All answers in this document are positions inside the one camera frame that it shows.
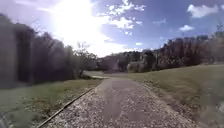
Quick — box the grey gravel path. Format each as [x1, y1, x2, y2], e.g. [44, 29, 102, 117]
[43, 73, 201, 128]

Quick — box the wooden path edging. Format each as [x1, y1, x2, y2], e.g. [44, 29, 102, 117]
[35, 87, 96, 128]

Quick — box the row of trees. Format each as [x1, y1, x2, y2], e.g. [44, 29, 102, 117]
[0, 13, 224, 90]

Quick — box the grass field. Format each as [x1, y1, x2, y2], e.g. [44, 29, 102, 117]
[99, 63, 224, 128]
[0, 78, 103, 128]

